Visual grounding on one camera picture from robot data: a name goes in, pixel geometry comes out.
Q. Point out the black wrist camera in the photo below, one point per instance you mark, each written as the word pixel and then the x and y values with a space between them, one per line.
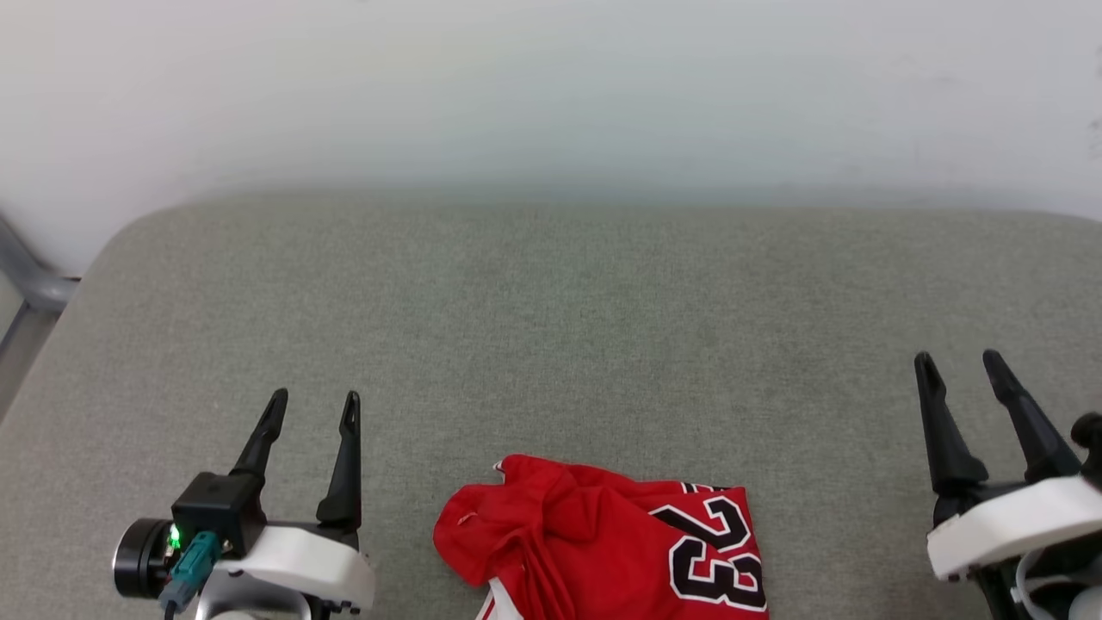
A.
pixel 1089 443
pixel 211 517

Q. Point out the red basketball jersey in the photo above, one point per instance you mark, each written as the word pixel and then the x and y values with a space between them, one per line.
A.
pixel 585 542

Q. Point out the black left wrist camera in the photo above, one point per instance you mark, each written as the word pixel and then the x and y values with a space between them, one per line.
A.
pixel 211 517

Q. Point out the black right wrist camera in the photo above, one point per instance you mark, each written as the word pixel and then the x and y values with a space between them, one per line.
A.
pixel 1089 443

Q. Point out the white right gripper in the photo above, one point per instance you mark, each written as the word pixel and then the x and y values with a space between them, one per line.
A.
pixel 1007 525

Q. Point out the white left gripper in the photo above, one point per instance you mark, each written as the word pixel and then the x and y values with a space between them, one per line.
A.
pixel 301 560

